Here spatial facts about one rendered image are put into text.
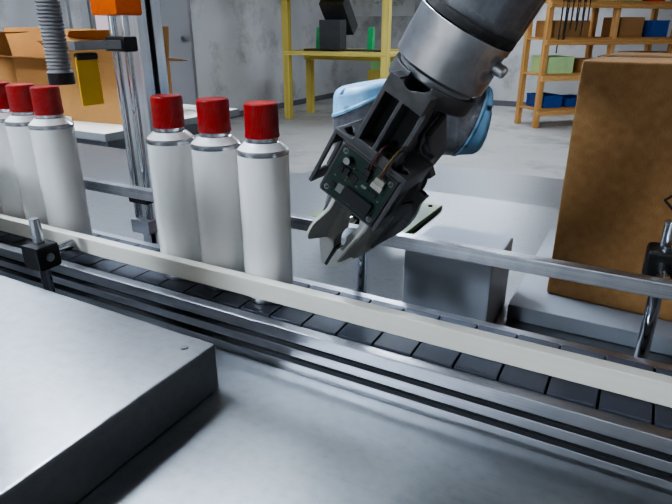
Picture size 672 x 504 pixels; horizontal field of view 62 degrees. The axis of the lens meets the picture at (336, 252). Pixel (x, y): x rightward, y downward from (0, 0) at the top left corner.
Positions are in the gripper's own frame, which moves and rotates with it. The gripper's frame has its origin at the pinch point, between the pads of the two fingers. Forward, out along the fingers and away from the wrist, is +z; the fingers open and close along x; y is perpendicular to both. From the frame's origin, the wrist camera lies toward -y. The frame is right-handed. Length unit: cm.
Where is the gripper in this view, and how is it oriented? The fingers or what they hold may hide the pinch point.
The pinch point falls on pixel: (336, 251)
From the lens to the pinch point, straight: 55.8
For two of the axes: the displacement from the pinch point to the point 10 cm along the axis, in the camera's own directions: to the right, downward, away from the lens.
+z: -4.4, 7.1, 5.5
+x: 7.6, 6.2, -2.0
